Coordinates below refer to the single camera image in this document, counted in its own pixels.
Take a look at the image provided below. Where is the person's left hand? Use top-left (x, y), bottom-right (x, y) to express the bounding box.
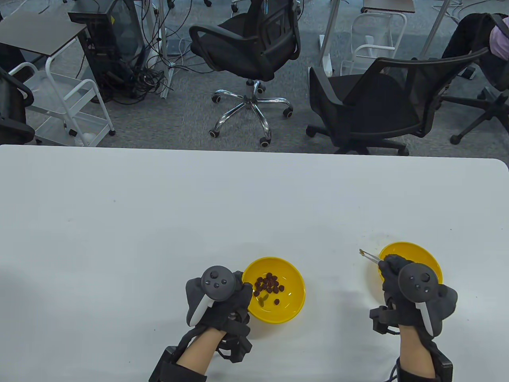
top-left (196, 272), bottom-right (254, 333)

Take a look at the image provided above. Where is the person's right hand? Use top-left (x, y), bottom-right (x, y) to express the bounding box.
top-left (378, 255), bottom-right (428, 333)

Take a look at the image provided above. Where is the yellow plastic bowl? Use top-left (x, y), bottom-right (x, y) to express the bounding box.
top-left (378, 242), bottom-right (443, 285)
top-left (242, 257), bottom-right (306, 324)

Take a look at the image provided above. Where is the pile of dark raisins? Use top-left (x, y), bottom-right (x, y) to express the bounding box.
top-left (253, 273), bottom-right (285, 307)

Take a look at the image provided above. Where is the person's left forearm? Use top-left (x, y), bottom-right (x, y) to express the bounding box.
top-left (175, 328), bottom-right (224, 382)

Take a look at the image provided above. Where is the person's right forearm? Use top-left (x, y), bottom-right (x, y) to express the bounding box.
top-left (399, 324), bottom-right (436, 378)

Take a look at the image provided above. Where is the black mesh office chair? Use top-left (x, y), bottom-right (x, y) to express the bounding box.
top-left (306, 48), bottom-right (490, 156)

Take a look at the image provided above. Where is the white power strip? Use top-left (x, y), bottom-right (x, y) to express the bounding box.
top-left (160, 60), bottom-right (176, 99)

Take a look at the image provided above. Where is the white desk leg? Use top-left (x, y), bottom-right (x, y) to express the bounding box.
top-left (420, 0), bottom-right (452, 60)
top-left (318, 0), bottom-right (341, 77)
top-left (157, 0), bottom-right (171, 80)

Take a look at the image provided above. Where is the black office chair chrome base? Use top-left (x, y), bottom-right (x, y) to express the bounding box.
top-left (189, 0), bottom-right (301, 148)

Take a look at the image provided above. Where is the dark grey desk top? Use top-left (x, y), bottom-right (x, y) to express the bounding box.
top-left (361, 0), bottom-right (416, 14)
top-left (0, 11), bottom-right (89, 57)

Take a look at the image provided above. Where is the black computer tower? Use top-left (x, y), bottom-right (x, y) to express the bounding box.
top-left (68, 0), bottom-right (146, 100)

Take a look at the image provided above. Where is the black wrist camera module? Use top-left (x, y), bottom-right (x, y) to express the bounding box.
top-left (217, 320), bottom-right (252, 363)
top-left (370, 306), bottom-right (398, 335)

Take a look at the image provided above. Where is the black forearm strap box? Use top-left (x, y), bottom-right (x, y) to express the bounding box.
top-left (149, 346), bottom-right (207, 382)
top-left (396, 338), bottom-right (454, 382)

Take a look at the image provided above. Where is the tangle of black cables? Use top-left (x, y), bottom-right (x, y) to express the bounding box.
top-left (91, 0), bottom-right (195, 105)

